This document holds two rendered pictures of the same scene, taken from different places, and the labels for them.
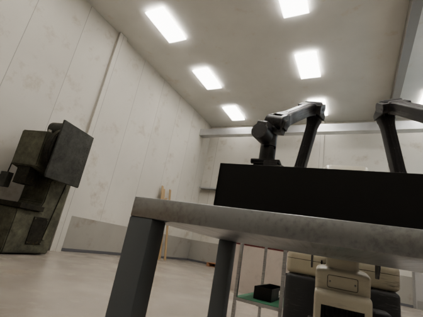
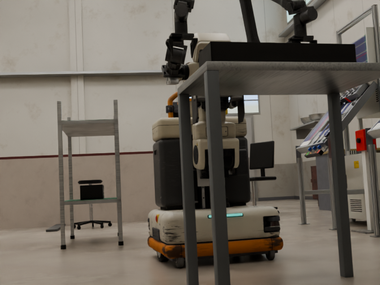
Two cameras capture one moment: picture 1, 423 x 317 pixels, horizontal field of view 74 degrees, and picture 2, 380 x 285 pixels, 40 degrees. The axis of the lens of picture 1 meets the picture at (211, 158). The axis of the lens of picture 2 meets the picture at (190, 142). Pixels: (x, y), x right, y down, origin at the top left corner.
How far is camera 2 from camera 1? 148 cm
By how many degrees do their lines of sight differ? 38
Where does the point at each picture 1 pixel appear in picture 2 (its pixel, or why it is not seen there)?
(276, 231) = (269, 68)
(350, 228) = (291, 64)
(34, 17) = not seen: outside the picture
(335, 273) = not seen: hidden behind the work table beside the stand
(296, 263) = (168, 129)
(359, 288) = (228, 132)
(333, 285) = not seen: hidden behind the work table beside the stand
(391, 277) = (241, 125)
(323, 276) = (203, 129)
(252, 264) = (18, 185)
